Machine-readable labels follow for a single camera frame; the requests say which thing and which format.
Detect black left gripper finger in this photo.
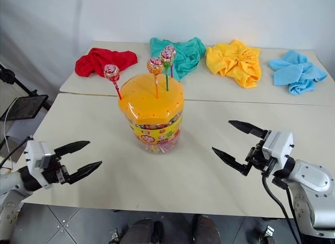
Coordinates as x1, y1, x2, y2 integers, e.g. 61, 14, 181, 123
68, 161, 103, 185
53, 140, 91, 158

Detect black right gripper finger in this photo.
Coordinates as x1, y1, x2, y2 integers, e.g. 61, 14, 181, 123
211, 147, 251, 177
228, 120, 269, 140

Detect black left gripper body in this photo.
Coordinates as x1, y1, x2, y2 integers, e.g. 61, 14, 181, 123
41, 152, 71, 186

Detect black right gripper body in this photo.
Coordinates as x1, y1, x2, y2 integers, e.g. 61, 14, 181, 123
244, 138, 276, 177

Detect lollipop with red stick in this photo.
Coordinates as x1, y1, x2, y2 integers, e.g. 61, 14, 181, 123
103, 64, 123, 101

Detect lollipop with green stick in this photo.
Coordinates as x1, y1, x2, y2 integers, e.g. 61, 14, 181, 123
159, 50, 175, 92

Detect lollipop with purple stick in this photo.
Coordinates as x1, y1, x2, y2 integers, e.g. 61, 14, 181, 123
163, 45, 177, 79

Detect lollipop with orange stick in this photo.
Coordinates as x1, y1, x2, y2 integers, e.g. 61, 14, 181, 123
147, 57, 164, 99

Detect black tablet screen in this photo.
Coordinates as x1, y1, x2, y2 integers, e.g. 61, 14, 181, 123
0, 94, 49, 122

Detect yellow cloth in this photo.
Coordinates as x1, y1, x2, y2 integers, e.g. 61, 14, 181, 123
205, 39, 263, 89

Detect dark rounded shape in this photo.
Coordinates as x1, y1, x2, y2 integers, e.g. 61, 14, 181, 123
120, 218, 155, 244
192, 214, 221, 244

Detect clear plastic candy jar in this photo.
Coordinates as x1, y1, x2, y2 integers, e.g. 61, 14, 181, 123
129, 112, 184, 154

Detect light blue cloth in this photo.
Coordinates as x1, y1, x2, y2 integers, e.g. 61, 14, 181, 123
267, 50, 329, 96

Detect orange perforated jar lid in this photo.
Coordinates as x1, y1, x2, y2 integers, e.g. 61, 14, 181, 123
117, 73, 185, 125

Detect red cloth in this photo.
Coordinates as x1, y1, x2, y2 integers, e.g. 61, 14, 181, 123
74, 47, 139, 79

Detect teal cloth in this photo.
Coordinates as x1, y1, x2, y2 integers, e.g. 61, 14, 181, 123
149, 37, 207, 82

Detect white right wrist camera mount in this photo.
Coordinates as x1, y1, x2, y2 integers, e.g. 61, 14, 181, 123
261, 130, 295, 165

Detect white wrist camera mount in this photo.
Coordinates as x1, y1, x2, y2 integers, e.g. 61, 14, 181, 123
261, 130, 295, 165
24, 140, 54, 190

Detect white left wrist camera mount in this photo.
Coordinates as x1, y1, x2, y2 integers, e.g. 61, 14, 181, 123
24, 140, 54, 190

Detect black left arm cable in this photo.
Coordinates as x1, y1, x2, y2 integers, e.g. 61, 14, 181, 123
0, 136, 34, 168

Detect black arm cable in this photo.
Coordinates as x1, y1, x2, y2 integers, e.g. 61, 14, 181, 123
261, 174, 302, 244
0, 136, 34, 168

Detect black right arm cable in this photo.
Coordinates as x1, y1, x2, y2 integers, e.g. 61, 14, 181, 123
261, 174, 302, 244

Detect thin white cable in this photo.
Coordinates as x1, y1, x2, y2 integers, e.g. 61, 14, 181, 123
3, 102, 17, 172

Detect small metal bracket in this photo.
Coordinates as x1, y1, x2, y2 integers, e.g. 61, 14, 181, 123
258, 225, 276, 241

